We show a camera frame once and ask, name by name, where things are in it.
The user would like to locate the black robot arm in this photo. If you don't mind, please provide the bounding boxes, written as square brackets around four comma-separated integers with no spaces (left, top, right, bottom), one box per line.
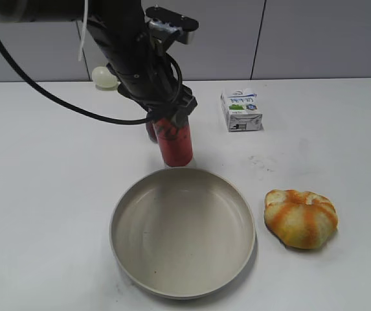
[0,1,199,141]

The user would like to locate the white milk carton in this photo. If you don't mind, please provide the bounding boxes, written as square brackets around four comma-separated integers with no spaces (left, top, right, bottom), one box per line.
[220,88,263,132]

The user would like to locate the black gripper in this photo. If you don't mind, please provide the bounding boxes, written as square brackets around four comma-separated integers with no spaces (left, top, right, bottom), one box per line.
[106,30,197,143]

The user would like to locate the beige round plate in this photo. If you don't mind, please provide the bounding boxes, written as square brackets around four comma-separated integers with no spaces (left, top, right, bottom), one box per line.
[109,168,256,299]

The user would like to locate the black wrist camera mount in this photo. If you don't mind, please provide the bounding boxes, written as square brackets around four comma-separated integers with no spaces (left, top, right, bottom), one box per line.
[145,5,199,52]

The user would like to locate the black cable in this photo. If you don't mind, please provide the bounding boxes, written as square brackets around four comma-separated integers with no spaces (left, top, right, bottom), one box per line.
[0,6,185,126]

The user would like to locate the pale yellow-green round ball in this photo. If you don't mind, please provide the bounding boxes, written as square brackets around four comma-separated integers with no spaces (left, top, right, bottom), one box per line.
[91,66,118,89]

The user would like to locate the orange striped bread bun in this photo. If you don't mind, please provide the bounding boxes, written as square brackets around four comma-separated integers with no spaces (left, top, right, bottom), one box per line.
[264,189,338,249]

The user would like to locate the red cola can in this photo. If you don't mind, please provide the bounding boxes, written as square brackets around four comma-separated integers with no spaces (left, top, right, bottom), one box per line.
[153,118,193,167]

